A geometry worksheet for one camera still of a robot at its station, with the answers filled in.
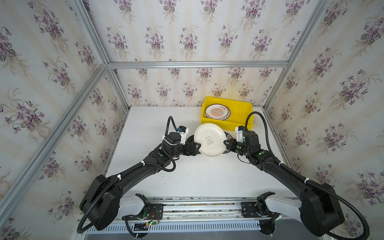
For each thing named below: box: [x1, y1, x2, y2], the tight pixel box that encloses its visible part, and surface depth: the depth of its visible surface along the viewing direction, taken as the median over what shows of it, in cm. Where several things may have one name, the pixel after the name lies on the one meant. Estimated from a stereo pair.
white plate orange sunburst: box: [205, 104, 231, 121], surface depth 113 cm
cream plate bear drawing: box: [194, 123, 227, 157], surface depth 85 cm
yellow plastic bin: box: [201, 96, 254, 131], surface depth 116 cm
